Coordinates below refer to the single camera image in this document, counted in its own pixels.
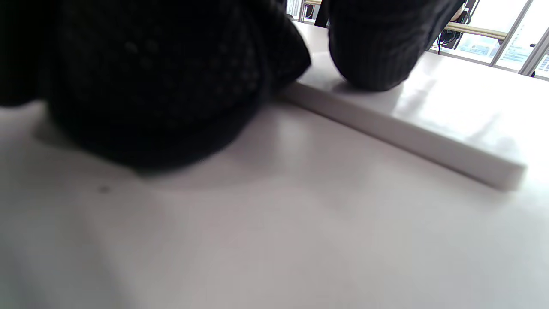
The person's left hand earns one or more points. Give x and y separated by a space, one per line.
150 77

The white headphone stand base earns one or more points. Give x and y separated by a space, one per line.
429 120

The tan wooden bar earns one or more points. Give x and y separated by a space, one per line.
476 30

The grey window frame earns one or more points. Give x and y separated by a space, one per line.
510 34

